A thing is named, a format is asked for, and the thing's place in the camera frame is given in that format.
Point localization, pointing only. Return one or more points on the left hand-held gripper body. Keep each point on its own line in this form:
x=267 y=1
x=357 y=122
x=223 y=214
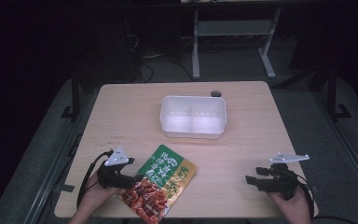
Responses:
x=113 y=174

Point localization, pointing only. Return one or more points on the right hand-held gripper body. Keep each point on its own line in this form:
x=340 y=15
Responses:
x=283 y=179

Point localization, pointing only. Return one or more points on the green and yellow snack packet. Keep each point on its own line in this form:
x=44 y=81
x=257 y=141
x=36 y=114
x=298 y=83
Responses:
x=158 y=183

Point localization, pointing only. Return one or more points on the white plastic divided container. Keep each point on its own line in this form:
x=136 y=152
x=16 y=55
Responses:
x=193 y=116

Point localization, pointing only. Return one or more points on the person's left hand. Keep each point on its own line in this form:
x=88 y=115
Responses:
x=95 y=193

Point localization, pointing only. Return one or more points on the person's right hand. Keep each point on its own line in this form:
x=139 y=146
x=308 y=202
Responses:
x=292 y=207

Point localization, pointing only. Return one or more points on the black metal stand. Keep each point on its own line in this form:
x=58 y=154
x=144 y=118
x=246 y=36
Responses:
x=334 y=96
x=74 y=99

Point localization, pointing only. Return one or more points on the white metal desk frame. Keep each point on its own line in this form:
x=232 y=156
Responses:
x=233 y=28

